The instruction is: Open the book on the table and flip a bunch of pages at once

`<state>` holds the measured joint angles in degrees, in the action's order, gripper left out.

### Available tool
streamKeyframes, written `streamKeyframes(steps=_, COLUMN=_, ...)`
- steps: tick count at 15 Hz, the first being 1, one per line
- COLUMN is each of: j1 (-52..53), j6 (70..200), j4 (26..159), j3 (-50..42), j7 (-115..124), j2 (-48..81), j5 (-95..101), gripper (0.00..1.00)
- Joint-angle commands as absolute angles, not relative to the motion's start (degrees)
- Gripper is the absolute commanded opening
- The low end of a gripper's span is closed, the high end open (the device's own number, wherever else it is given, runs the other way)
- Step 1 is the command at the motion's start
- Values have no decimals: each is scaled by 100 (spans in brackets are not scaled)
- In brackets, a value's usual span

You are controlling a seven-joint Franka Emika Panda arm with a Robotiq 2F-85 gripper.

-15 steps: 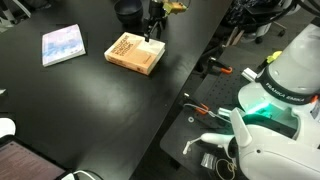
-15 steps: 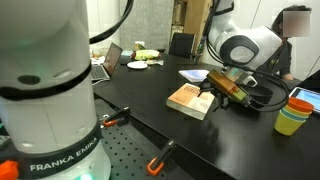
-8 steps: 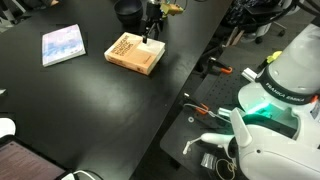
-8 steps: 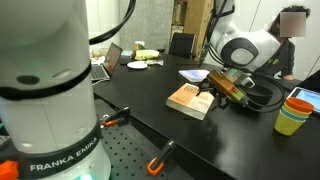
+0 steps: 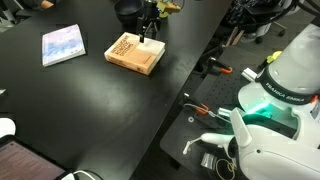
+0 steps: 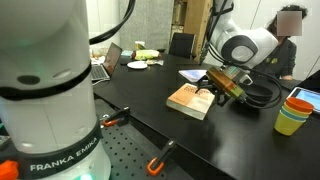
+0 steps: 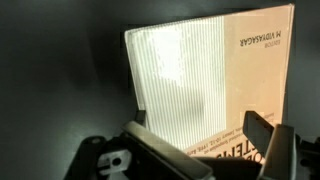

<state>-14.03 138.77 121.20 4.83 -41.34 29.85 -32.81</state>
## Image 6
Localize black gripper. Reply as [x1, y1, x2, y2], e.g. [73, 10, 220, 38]
[195, 66, 250, 108]

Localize white book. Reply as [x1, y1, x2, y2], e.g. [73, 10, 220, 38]
[165, 82, 217, 121]

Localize pale blue paperback book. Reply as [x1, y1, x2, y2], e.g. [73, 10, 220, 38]
[177, 68, 209, 84]

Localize black bowl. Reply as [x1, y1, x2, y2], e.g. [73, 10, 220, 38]
[245, 82, 275, 103]

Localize black chair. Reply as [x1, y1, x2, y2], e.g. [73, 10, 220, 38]
[167, 31, 197, 61]

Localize wooden cabinet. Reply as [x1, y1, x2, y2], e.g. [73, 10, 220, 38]
[172, 0, 215, 62]

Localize yellow-green food bag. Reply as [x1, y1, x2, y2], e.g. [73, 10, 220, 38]
[131, 48, 161, 62]

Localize seated person dark clothes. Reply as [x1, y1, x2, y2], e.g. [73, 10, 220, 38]
[251, 3, 310, 81]

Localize teal plastic cup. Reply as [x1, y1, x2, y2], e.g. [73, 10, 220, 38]
[279, 107, 310, 123]

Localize white plate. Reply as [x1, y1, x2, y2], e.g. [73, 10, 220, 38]
[126, 60, 149, 71]

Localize yellow-green plastic cup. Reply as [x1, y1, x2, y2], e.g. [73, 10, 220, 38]
[273, 111, 306, 137]

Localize yellow plastic cup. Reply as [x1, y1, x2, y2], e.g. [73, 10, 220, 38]
[282, 103, 313, 119]

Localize orange black bar clamp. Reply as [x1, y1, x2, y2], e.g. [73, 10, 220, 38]
[146, 138, 178, 177]
[100, 106, 131, 129]

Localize orange plastic cup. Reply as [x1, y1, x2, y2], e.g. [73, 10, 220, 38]
[285, 96, 315, 115]

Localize tablet with blue screen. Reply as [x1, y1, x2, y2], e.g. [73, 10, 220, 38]
[286, 86, 320, 116]

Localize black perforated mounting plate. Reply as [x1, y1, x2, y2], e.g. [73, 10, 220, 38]
[99, 122, 188, 180]

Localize black base board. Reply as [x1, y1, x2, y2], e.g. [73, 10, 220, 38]
[93, 97, 204, 180]

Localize orange knob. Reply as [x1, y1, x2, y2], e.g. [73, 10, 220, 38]
[0, 159, 20, 180]

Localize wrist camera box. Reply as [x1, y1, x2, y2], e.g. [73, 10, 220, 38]
[223, 64, 255, 86]

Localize black base cable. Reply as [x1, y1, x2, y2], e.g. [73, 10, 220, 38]
[88, 0, 137, 46]

